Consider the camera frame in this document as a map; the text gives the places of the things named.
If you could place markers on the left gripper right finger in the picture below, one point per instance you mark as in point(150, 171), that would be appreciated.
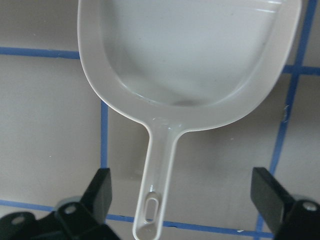
point(270, 198)

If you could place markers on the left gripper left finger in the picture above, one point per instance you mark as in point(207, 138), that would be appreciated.
point(97, 197)

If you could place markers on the white plastic dustpan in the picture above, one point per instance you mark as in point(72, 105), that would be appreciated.
point(179, 66)

